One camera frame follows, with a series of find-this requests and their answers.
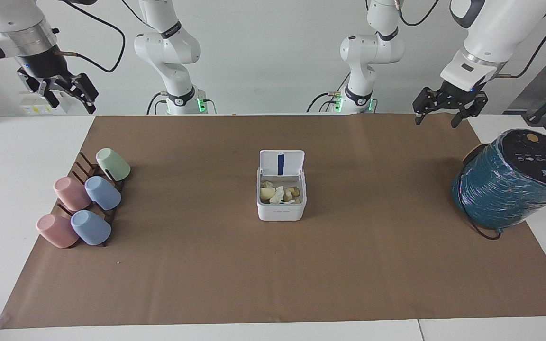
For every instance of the green plastic cup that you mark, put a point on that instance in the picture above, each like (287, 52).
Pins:
(113, 164)

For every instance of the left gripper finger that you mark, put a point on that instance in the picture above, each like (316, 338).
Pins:
(427, 102)
(472, 106)

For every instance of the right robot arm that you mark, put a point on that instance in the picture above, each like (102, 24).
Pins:
(171, 45)

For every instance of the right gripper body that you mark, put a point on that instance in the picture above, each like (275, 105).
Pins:
(43, 64)

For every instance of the white box with yellow labels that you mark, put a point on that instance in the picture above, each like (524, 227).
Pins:
(33, 106)

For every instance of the brown trash piece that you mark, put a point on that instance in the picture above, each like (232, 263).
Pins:
(295, 192)

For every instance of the blue plastic cup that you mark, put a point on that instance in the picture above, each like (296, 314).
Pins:
(103, 192)
(90, 228)

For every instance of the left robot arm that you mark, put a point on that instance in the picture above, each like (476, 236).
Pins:
(372, 47)

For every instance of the pale yellow trash piece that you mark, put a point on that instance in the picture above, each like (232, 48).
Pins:
(267, 192)

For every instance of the pink plastic cup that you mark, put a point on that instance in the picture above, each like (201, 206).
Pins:
(71, 193)
(57, 230)

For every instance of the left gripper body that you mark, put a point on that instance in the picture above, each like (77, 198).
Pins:
(460, 90)

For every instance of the white bin with hinged lid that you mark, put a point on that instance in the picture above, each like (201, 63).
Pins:
(281, 210)

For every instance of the dark brown wooden cup rack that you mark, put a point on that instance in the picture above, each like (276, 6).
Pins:
(88, 171)

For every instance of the crumpled white paper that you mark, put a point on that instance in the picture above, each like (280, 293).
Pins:
(277, 194)

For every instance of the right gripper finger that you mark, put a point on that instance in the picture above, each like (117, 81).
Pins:
(83, 92)
(45, 92)

